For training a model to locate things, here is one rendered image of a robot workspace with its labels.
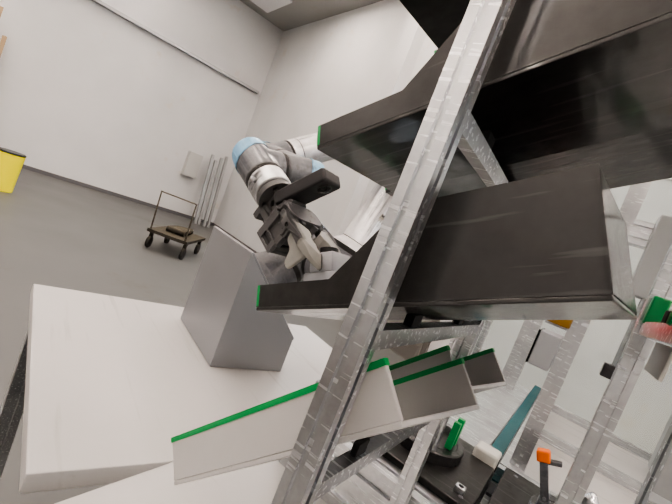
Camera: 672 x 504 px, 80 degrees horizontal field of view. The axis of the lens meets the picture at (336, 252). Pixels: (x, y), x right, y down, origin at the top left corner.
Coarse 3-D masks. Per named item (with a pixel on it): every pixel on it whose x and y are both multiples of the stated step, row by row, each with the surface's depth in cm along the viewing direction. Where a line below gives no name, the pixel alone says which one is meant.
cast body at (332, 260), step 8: (320, 248) 62; (328, 248) 61; (336, 248) 61; (328, 256) 59; (336, 256) 59; (344, 256) 61; (328, 264) 59; (336, 264) 59; (312, 272) 61; (320, 272) 60; (328, 272) 59; (304, 280) 61; (312, 280) 60
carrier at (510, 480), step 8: (504, 472) 75; (512, 472) 76; (504, 480) 72; (512, 480) 73; (520, 480) 74; (496, 488) 68; (504, 488) 69; (512, 488) 70; (520, 488) 71; (528, 488) 72; (536, 488) 74; (496, 496) 65; (504, 496) 66; (512, 496) 67; (520, 496) 68; (528, 496) 69; (536, 496) 66; (552, 496) 73; (584, 496) 61; (592, 496) 60
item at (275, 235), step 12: (276, 180) 71; (264, 192) 70; (264, 204) 73; (276, 204) 70; (288, 204) 66; (300, 204) 69; (264, 216) 72; (276, 216) 67; (300, 216) 65; (312, 216) 69; (264, 228) 68; (276, 228) 67; (312, 228) 67; (264, 240) 68; (276, 240) 66; (276, 252) 67
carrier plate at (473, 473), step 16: (400, 448) 69; (464, 448) 79; (400, 464) 65; (432, 464) 68; (464, 464) 72; (480, 464) 74; (432, 480) 63; (448, 480) 65; (464, 480) 66; (480, 480) 68; (448, 496) 60; (464, 496) 62
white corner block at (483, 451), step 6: (480, 444) 78; (486, 444) 79; (474, 450) 77; (480, 450) 76; (486, 450) 76; (492, 450) 77; (480, 456) 76; (486, 456) 76; (492, 456) 75; (498, 456) 76; (486, 462) 76; (492, 462) 75; (498, 462) 76; (492, 474) 75
